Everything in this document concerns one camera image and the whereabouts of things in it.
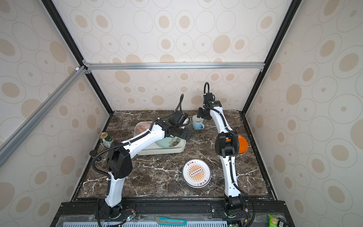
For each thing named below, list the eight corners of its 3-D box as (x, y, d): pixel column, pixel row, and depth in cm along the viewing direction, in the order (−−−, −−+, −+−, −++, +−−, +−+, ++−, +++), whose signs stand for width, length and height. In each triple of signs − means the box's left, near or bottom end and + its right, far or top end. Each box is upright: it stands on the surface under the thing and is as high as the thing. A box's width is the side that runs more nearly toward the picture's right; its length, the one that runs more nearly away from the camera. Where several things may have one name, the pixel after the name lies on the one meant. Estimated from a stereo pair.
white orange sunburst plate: (182, 188, 83) (182, 187, 81) (182, 160, 94) (182, 158, 93) (212, 188, 83) (213, 187, 81) (209, 160, 94) (209, 158, 93)
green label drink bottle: (108, 150, 99) (100, 141, 90) (107, 142, 103) (99, 133, 94) (115, 147, 100) (108, 138, 91) (113, 140, 104) (107, 130, 95)
